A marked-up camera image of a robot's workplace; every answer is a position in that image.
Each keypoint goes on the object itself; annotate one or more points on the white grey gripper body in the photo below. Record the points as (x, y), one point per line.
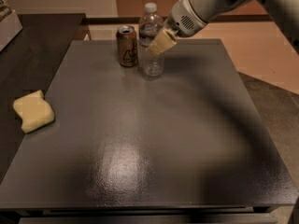
(181, 20)

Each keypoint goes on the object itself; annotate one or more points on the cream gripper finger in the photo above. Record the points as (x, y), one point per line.
(163, 41)

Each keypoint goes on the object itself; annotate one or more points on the clear plastic water bottle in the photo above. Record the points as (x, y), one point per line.
(149, 26)

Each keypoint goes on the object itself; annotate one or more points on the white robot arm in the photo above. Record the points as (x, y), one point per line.
(284, 13)

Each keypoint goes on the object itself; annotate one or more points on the orange soda can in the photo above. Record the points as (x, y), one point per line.
(127, 47)

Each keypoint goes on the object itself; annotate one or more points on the yellow sponge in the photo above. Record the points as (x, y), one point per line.
(34, 111)

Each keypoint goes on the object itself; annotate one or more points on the white box at left edge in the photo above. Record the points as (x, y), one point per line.
(10, 26)

